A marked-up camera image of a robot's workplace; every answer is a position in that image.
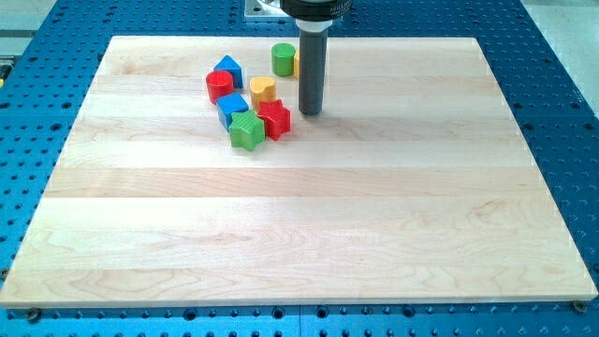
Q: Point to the red cylinder block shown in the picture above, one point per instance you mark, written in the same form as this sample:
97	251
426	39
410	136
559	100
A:
219	83

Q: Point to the blue triangle block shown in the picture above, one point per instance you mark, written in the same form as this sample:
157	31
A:
227	63

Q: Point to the green star block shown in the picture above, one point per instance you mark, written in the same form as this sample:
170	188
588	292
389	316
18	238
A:
246	130

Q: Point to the yellow heart block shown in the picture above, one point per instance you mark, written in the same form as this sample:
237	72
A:
262	89

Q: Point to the red star block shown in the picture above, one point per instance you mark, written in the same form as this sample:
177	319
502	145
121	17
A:
276	117

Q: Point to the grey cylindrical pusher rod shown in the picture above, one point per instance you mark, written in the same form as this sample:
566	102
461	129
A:
313	39

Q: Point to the light wooden board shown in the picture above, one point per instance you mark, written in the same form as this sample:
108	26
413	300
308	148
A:
413	185

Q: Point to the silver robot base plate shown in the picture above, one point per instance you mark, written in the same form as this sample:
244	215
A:
263	9

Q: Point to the blue cube block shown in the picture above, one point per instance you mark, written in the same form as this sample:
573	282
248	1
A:
229	104

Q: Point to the green cylinder block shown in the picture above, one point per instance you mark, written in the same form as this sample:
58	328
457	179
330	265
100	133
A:
282	59

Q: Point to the yellow block behind rod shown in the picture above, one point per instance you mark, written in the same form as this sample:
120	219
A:
296	65

